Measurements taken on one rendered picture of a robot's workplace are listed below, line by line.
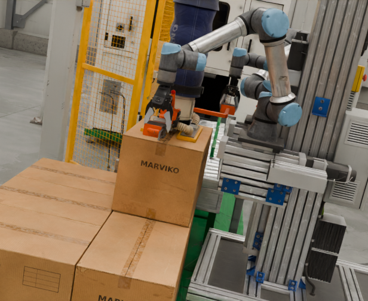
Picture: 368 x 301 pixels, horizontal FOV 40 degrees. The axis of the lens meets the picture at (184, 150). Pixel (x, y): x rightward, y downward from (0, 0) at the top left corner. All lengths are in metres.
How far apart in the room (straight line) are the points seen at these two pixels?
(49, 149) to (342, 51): 2.39
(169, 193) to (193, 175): 0.15
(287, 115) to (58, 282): 1.21
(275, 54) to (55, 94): 2.13
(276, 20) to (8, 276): 1.51
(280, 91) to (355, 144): 0.54
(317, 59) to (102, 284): 1.48
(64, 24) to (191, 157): 1.83
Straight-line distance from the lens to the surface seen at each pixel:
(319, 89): 2.64
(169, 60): 2.06
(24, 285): 2.18
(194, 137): 2.59
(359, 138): 2.65
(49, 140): 4.07
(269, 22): 2.20
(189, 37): 2.56
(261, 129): 2.47
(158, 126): 2.08
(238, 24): 2.32
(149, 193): 2.52
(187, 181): 2.47
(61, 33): 3.93
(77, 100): 4.49
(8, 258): 2.16
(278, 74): 2.30
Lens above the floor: 1.54
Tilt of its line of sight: 15 degrees down
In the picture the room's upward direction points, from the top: 11 degrees clockwise
